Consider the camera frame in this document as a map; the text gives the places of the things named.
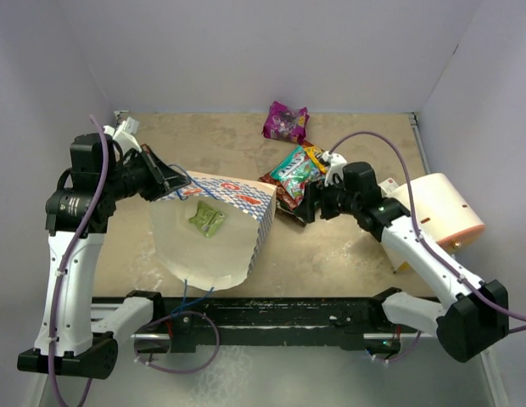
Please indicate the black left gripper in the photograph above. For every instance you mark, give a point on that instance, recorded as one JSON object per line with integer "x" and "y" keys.
{"x": 161, "y": 176}

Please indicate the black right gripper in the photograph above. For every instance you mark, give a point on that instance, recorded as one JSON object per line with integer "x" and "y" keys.
{"x": 307, "y": 210}

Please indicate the red snack packet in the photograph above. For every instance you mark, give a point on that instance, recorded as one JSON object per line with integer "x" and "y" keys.
{"x": 290, "y": 189}

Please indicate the teal Fox's candy bag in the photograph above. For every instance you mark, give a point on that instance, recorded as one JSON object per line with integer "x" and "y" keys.
{"x": 297, "y": 163}

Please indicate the white green snack packet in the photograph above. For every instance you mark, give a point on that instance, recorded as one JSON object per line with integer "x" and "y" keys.
{"x": 207, "y": 219}

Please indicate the yellow candy packet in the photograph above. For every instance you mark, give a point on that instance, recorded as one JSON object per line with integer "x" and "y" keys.
{"x": 316, "y": 156}

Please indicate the blue checkered paper bag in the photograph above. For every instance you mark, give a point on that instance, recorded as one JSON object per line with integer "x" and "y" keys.
{"x": 225, "y": 260}

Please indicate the purple candy snack bag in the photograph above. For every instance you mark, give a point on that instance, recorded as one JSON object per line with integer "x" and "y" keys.
{"x": 286, "y": 124}

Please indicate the brown sea salt chips bag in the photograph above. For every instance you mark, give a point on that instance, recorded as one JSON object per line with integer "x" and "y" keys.
{"x": 288, "y": 215}

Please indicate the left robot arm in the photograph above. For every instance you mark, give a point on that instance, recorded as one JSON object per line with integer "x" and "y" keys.
{"x": 101, "y": 174}

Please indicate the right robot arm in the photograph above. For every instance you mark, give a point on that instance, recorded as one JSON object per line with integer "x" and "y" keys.
{"x": 469, "y": 316}

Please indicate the small green white box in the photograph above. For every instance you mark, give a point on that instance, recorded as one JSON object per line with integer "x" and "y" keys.
{"x": 388, "y": 186}

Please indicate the cream cylindrical appliance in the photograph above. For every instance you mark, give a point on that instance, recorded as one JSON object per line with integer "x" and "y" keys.
{"x": 444, "y": 214}

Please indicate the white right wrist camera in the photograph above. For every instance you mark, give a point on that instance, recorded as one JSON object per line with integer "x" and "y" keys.
{"x": 333, "y": 165}

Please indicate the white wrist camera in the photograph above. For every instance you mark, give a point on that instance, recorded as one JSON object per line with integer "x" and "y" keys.
{"x": 333, "y": 165}
{"x": 124, "y": 135}

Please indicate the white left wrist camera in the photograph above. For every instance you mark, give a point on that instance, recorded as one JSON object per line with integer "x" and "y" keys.
{"x": 124, "y": 135}

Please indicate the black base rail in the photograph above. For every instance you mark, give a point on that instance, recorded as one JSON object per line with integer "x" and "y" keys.
{"x": 348, "y": 323}

